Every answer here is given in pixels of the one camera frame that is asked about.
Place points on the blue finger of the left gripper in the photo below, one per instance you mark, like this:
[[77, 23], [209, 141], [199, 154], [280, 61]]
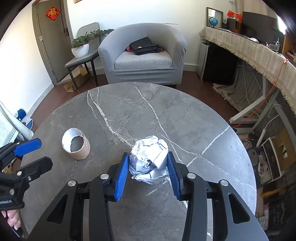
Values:
[[27, 147]]

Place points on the brown door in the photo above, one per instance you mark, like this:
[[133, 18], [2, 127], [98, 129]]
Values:
[[53, 39]]

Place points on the grey armchair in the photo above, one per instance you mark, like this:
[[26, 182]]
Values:
[[165, 67]]

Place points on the beige fringed tablecloth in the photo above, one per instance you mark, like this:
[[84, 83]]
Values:
[[267, 62]]

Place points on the grey dining chair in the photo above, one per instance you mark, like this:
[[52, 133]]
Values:
[[90, 57]]

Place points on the small blue globe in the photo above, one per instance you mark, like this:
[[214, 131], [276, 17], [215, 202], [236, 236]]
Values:
[[213, 22]]

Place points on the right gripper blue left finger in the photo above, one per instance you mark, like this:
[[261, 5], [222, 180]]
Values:
[[63, 219]]

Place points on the white paper ball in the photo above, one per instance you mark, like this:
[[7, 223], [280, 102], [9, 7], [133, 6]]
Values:
[[148, 160]]

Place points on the black handbag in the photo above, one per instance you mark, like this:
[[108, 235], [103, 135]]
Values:
[[145, 46]]

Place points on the potted plant white pot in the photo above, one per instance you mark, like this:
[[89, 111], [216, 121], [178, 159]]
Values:
[[80, 45]]

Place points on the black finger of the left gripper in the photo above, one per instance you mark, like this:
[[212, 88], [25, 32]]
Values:
[[35, 169]]

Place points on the person's left hand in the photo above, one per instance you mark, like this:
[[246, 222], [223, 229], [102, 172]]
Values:
[[14, 218]]

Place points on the framed picture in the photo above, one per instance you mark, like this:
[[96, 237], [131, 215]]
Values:
[[210, 12]]

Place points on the cardboard box on floor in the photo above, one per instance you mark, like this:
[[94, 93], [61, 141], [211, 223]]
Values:
[[80, 75]]

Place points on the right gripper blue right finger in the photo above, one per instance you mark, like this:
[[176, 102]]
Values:
[[232, 218]]

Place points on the torn brown paper cup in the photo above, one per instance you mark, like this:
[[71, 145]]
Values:
[[75, 143]]

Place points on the red door decoration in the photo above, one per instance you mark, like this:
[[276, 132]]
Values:
[[53, 13]]

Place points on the black monitor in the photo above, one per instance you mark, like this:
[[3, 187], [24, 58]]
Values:
[[258, 26]]

